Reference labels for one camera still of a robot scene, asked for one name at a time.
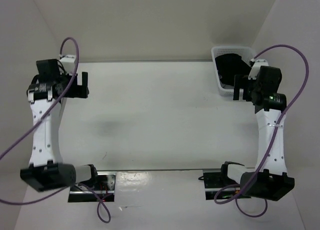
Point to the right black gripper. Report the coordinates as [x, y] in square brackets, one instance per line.
[241, 81]

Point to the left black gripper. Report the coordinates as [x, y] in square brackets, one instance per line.
[79, 91]

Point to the black skirt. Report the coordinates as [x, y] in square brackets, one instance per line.
[229, 65]

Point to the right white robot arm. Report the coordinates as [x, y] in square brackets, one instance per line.
[269, 180]

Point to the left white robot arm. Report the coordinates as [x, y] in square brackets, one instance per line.
[47, 96]

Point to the white plastic basket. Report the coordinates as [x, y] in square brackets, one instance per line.
[246, 53]

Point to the aluminium table edge rail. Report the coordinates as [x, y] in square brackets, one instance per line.
[64, 100]

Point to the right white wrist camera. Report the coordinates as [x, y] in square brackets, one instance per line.
[256, 64]

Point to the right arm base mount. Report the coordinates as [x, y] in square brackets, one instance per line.
[213, 183]

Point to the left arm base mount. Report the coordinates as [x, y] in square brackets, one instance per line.
[104, 188]

